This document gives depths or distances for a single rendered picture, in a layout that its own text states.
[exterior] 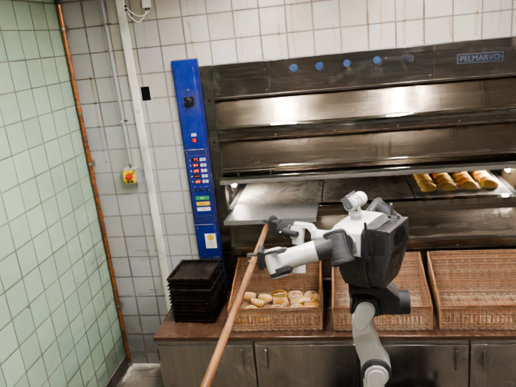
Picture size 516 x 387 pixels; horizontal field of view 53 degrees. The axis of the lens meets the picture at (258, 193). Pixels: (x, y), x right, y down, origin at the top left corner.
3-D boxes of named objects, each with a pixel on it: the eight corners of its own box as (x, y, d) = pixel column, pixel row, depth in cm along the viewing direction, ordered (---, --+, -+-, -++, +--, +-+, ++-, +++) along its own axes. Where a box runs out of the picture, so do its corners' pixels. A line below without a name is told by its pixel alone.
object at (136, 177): (127, 181, 344) (125, 167, 341) (142, 180, 342) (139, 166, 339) (123, 184, 337) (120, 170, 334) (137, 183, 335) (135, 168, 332)
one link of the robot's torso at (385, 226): (415, 273, 247) (414, 202, 237) (385, 305, 222) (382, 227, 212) (359, 262, 265) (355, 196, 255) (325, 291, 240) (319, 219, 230)
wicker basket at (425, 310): (332, 291, 345) (330, 253, 337) (421, 289, 335) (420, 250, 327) (332, 332, 299) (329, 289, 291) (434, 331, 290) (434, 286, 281)
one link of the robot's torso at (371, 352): (391, 365, 267) (378, 284, 255) (394, 388, 251) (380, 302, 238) (361, 368, 271) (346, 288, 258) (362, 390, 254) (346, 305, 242)
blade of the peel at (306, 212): (315, 222, 303) (315, 217, 302) (223, 225, 312) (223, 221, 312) (319, 202, 336) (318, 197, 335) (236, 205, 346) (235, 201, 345)
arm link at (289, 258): (269, 280, 220) (320, 265, 217) (261, 250, 223) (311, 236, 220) (273, 279, 231) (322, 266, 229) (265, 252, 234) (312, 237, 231)
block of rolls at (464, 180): (408, 168, 390) (408, 161, 388) (476, 164, 382) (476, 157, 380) (421, 193, 333) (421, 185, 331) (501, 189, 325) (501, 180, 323)
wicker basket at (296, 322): (241, 293, 355) (236, 256, 347) (324, 290, 347) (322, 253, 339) (228, 332, 309) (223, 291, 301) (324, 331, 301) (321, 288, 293)
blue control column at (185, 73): (254, 255, 557) (232, 47, 494) (269, 255, 554) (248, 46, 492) (214, 366, 375) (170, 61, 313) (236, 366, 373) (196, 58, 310)
